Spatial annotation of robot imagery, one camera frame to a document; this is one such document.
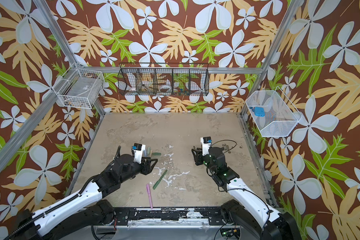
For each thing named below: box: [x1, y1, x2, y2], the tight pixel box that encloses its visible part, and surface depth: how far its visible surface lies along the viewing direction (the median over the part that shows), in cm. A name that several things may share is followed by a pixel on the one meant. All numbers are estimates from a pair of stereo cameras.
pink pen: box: [146, 183, 153, 210], surface depth 82 cm
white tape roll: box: [160, 84, 172, 92], surface depth 100 cm
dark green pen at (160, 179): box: [152, 169, 168, 190], surface depth 88 cm
